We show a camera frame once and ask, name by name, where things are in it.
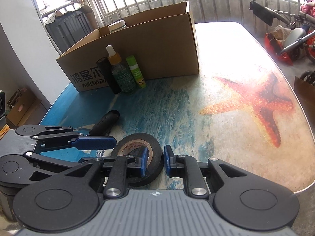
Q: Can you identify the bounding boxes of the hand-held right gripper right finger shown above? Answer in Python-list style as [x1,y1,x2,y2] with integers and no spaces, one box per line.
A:
[164,145,258,198]

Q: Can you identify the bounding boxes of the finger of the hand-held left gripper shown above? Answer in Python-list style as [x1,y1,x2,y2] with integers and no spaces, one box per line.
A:
[32,125,117,153]
[25,150,116,185]

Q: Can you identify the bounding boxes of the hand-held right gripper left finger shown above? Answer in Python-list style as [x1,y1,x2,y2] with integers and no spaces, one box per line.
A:
[53,147,149,199]

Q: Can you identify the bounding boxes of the black tape roll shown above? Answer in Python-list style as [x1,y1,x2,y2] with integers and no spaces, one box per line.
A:
[112,133,164,187]

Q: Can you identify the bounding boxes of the black oblong device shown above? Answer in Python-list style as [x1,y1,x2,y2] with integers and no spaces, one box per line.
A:
[89,110,120,137]

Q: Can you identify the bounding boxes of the black cylinder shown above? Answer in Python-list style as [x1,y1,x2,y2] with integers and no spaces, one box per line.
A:
[96,57,121,94]

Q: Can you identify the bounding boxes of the green dropper bottle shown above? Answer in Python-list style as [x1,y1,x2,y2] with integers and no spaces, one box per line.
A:
[106,45,136,95]

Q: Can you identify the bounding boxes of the green stick tube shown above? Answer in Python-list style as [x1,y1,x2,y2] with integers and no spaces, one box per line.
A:
[126,56,146,89]

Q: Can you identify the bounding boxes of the brown cardboard box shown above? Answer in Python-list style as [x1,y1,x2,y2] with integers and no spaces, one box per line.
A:
[56,1,200,92]

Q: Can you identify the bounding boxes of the white lidded jar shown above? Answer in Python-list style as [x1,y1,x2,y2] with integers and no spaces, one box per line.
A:
[108,20,128,33]

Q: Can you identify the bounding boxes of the grey slatted cabinet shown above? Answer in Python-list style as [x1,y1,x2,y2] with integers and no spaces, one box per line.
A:
[44,8,99,54]

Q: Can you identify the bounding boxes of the brown cloth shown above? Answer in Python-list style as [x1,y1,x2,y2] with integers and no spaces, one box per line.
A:
[81,4,99,28]

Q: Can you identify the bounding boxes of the white dotted cloth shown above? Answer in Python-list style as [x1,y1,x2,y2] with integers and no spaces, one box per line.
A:
[43,10,62,24]

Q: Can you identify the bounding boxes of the metal balcony railing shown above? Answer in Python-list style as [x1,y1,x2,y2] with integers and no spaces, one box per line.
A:
[41,0,306,27]

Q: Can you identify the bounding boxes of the red plastic item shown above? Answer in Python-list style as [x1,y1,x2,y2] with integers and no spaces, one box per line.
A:
[264,31,294,65]

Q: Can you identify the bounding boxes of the wheelchair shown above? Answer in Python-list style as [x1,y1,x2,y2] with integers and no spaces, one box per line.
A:
[250,0,315,84]

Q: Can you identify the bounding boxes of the pink blanket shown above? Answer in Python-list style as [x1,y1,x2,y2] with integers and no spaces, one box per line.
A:
[299,0,315,18]

